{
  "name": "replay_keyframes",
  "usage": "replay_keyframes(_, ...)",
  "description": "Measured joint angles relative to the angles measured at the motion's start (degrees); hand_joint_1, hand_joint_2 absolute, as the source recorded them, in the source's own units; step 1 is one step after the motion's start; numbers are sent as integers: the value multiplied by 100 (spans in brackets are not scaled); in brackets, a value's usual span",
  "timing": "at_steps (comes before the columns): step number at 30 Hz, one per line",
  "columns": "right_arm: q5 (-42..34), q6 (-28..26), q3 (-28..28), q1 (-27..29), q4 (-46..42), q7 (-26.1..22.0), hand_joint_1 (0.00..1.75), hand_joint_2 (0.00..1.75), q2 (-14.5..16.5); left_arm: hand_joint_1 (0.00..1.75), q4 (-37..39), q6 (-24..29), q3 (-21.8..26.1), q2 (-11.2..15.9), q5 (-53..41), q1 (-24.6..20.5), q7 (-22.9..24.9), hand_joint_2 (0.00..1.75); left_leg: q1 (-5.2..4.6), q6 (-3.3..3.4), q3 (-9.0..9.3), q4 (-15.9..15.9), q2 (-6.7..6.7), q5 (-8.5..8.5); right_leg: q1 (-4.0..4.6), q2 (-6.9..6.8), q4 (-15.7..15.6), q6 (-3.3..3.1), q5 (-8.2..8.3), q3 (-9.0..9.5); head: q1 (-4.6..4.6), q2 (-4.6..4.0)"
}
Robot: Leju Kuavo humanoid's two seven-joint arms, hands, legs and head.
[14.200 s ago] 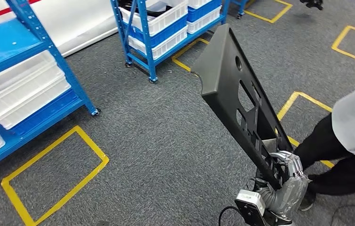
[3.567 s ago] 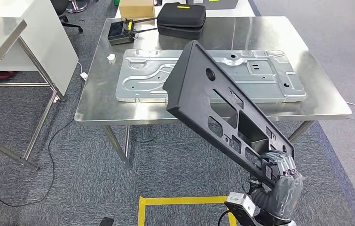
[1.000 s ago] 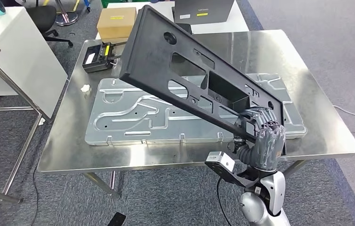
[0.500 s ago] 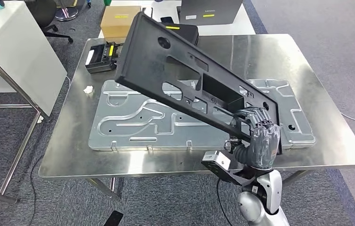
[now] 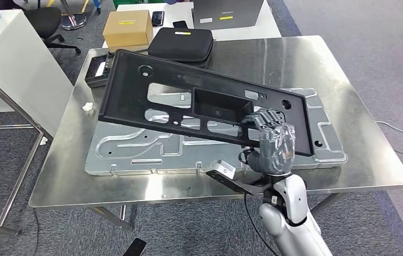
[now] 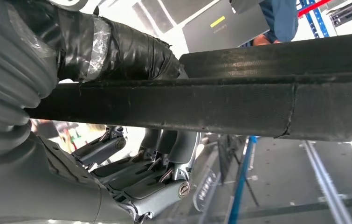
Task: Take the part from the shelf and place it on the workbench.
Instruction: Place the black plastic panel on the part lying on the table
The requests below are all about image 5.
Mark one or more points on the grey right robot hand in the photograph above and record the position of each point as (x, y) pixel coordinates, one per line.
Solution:
(279, 145)

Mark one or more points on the black plastic panel part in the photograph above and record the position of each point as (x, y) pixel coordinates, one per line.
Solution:
(127, 95)

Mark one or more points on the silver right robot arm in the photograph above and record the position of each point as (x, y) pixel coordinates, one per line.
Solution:
(293, 219)

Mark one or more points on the steel workbench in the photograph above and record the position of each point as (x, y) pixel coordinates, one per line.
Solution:
(328, 70)

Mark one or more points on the grey laptop box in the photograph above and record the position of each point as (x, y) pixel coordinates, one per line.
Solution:
(229, 14)

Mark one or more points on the black zip case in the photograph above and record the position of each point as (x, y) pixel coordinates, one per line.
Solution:
(180, 46)

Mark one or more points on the stamped metal plate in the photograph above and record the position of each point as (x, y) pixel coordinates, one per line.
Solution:
(134, 152)

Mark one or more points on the black phone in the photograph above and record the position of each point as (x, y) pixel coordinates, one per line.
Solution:
(157, 18)
(180, 24)

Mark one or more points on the cardboard box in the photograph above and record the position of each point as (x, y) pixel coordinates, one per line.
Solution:
(127, 35)

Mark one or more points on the white crumpled paper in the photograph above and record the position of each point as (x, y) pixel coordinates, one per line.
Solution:
(88, 106)

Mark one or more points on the black box with antenna rods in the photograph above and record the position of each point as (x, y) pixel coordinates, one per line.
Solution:
(95, 76)

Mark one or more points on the green crate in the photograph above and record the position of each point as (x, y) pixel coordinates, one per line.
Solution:
(134, 3)

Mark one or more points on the white power strip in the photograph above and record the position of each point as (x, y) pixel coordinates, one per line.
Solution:
(44, 140)

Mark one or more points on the chrome base stanchion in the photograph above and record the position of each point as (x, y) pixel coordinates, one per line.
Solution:
(72, 22)

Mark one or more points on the black office chair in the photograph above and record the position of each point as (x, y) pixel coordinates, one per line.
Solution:
(45, 21)

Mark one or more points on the white desk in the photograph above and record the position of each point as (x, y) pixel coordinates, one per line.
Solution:
(17, 70)

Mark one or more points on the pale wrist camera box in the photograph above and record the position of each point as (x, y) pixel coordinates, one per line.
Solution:
(223, 169)

